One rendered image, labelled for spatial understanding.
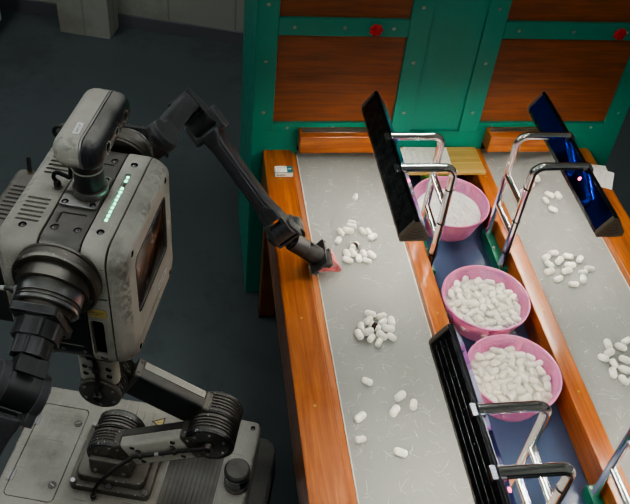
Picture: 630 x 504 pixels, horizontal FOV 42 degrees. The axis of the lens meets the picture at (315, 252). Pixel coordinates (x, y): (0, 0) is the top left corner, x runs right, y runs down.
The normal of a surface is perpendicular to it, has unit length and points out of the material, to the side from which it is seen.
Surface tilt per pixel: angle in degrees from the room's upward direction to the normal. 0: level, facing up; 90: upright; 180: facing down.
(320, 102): 90
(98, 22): 90
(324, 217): 0
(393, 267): 0
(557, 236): 0
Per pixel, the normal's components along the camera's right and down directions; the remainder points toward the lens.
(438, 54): 0.12, 0.69
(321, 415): 0.09, -0.72
